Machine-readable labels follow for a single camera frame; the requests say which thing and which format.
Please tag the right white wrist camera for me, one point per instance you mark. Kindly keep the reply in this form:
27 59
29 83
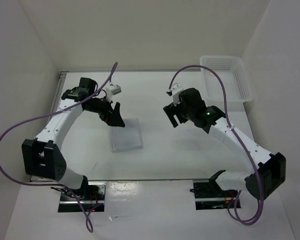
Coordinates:
174 92

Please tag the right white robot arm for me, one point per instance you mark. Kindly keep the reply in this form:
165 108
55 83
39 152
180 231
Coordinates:
265 171

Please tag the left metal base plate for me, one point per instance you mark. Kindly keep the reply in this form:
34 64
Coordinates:
92 198

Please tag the white skirt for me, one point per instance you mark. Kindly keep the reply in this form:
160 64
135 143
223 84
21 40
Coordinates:
128 138

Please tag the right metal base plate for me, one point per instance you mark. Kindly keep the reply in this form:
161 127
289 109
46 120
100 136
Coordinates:
208 196

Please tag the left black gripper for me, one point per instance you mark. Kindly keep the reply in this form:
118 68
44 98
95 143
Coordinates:
112 117

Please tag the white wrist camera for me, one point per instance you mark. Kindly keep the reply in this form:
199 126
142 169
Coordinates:
112 90
174 92

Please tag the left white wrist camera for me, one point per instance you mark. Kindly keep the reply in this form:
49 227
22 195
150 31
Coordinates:
112 90

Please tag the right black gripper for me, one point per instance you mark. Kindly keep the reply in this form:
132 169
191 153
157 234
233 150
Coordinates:
170 110

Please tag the metal base plate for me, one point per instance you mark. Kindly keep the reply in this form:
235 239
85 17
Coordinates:
92 198
208 196

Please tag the white perforated plastic basket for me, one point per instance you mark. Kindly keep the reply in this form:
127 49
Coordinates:
234 76

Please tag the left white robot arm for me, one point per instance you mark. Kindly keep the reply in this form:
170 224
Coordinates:
42 155

